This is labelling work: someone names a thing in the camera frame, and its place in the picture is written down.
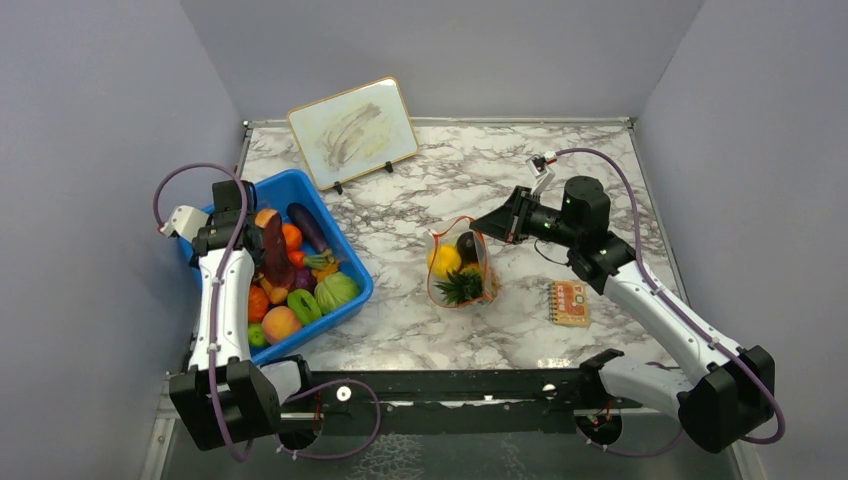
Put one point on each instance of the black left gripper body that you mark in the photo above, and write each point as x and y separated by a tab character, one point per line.
262	233

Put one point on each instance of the small green toy lime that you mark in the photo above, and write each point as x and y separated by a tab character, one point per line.
256	336

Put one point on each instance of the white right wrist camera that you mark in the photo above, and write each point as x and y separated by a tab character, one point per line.
539	166

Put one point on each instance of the orange toy tangerine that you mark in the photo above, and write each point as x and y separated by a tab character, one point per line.
292	236

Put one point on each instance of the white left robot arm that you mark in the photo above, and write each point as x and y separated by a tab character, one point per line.
222	397

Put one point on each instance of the green toy starfruit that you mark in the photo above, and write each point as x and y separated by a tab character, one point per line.
304	305

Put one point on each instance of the toy pineapple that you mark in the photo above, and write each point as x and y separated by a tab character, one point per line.
462	286

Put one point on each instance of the clear orange-zip bag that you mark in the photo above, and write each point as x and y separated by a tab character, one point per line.
446	233

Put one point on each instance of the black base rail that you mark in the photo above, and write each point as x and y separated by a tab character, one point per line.
436	402

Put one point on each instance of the purple toy cabbage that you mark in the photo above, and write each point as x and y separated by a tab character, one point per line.
304	280

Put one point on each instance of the blue plastic basket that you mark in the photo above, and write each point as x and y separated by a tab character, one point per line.
278	191

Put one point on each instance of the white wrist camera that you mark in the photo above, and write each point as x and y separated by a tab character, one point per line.
539	166
184	222

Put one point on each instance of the yellow toy pear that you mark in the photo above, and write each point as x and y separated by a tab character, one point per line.
443	260

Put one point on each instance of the small orange notebook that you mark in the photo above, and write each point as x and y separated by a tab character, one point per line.
568	304

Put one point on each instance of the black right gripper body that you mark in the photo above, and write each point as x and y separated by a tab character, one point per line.
542	222

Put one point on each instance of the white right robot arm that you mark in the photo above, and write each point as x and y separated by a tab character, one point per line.
720	391

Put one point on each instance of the orange toy peach front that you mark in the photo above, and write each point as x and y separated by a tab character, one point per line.
279	323

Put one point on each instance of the dark purple toy plum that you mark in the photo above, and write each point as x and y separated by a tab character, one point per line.
466	247

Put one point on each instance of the purple toy eggplant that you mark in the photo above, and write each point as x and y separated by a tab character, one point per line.
311	231

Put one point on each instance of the small orange toy pumpkin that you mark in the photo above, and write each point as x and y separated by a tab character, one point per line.
258	304

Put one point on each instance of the white drawing board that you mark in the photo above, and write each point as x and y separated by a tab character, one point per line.
353	133

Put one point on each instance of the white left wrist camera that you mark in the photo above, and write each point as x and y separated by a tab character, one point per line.
184	222

